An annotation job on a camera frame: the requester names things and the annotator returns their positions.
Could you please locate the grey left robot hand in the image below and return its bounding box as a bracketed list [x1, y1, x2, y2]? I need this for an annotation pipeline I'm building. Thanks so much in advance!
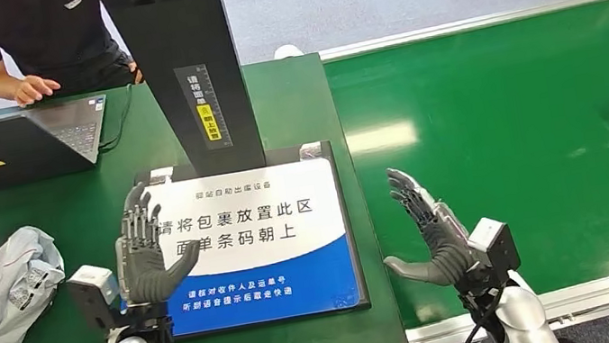
[104, 175, 209, 310]

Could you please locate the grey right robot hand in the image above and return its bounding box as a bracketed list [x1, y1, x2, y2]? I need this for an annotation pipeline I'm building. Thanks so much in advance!
[369, 157, 482, 296]

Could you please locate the person's left hand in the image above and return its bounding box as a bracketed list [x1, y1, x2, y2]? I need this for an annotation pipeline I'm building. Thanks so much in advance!
[126, 59, 145, 86]

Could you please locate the yellow label on column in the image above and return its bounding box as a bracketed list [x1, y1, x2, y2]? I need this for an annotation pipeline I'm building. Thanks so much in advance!
[195, 102, 223, 144]

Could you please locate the person's right hand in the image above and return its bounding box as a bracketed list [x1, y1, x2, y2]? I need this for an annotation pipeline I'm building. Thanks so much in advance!
[11, 71, 65, 110]

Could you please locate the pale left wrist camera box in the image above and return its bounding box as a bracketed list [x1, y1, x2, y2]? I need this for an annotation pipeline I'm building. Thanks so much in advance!
[64, 260, 127, 337]

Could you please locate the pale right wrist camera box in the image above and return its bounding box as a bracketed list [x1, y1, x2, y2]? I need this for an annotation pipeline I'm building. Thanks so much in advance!
[464, 213, 523, 279]

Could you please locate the person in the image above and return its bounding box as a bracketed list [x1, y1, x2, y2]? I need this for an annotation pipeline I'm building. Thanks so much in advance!
[0, 0, 146, 113]

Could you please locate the silver tape piece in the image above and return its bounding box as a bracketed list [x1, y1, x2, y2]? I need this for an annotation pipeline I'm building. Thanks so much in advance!
[147, 167, 176, 187]
[298, 141, 324, 162]

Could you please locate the green-topped table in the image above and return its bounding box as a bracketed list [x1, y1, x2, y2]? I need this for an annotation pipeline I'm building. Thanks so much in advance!
[0, 45, 408, 343]

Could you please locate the green conveyor belt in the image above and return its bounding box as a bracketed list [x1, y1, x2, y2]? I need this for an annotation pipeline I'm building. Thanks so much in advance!
[318, 0, 609, 338]

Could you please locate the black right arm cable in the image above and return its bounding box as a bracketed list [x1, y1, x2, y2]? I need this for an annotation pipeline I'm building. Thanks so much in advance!
[446, 284, 515, 343]

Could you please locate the small white rounded object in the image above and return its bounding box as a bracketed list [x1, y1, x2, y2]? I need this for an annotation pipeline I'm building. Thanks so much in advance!
[272, 41, 305, 61]

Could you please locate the scanner base with white-blue sign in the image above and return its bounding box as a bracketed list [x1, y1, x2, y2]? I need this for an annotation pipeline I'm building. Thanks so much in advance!
[129, 137, 372, 342]

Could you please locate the black scanner machine column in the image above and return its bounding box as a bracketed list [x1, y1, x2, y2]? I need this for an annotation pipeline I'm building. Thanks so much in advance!
[97, 0, 269, 190]

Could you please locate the black laptop cable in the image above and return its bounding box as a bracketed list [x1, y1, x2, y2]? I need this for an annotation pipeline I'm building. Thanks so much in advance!
[86, 82, 142, 155]

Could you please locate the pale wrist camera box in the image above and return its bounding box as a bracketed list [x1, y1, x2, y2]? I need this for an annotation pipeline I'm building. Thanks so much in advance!
[64, 260, 127, 337]
[464, 213, 523, 279]

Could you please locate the thin aluminium conveyor rail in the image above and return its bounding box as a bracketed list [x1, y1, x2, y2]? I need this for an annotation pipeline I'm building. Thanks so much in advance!
[314, 0, 609, 63]

